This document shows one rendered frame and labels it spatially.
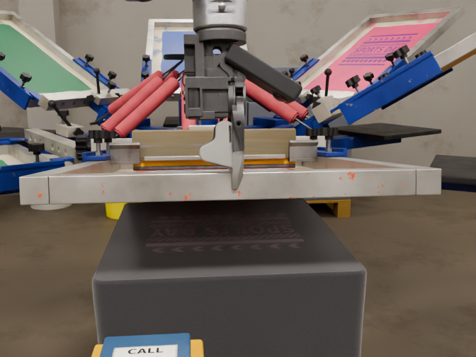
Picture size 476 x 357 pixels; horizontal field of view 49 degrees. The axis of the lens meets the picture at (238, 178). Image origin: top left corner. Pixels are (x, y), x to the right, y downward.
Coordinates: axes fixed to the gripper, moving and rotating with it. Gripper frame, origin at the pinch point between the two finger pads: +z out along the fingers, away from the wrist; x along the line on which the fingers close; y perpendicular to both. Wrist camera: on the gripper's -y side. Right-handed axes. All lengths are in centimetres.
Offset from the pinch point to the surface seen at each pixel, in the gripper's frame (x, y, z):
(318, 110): -89, -34, -14
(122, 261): -16.8, 18.6, 15.1
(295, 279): -8.6, -9.8, 17.2
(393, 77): -75, -52, -22
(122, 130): -115, 30, -9
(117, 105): -151, 36, -20
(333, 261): -13.7, -17.7, 15.7
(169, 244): -24.8, 10.8, 14.1
